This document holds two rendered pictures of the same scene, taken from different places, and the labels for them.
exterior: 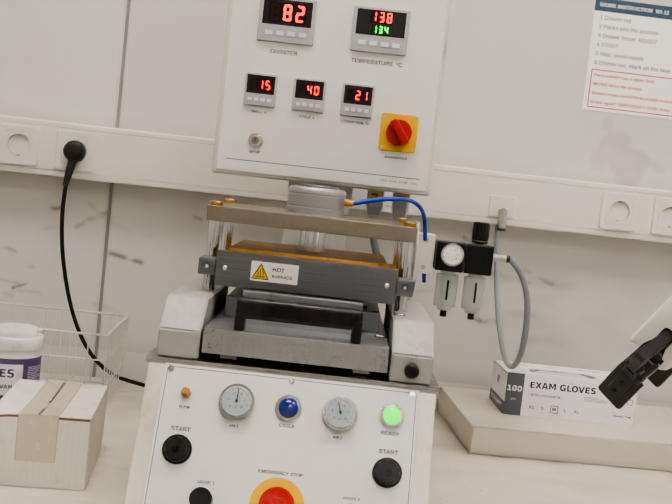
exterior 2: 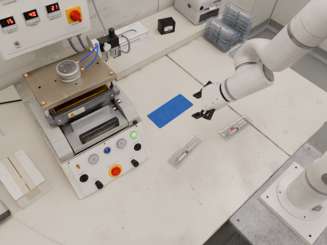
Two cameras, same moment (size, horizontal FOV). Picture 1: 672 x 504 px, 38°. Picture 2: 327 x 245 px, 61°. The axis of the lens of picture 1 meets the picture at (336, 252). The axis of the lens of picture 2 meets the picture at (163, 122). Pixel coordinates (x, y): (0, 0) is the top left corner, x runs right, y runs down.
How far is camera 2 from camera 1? 0.91 m
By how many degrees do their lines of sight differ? 60
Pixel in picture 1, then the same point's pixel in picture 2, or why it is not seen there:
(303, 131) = (35, 30)
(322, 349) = (109, 132)
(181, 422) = (81, 172)
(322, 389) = (113, 140)
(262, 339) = (92, 141)
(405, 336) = (128, 113)
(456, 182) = not seen: outside the picture
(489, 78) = not seen: outside the picture
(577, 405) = (135, 44)
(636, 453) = (156, 56)
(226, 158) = (8, 55)
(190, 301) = (61, 142)
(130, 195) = not seen: outside the picture
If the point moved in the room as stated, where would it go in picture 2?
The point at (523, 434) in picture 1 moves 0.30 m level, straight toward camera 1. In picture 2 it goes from (129, 68) to (152, 110)
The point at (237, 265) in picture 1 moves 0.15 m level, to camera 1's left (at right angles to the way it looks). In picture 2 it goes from (63, 117) to (19, 138)
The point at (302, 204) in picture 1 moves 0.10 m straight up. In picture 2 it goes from (68, 80) to (61, 57)
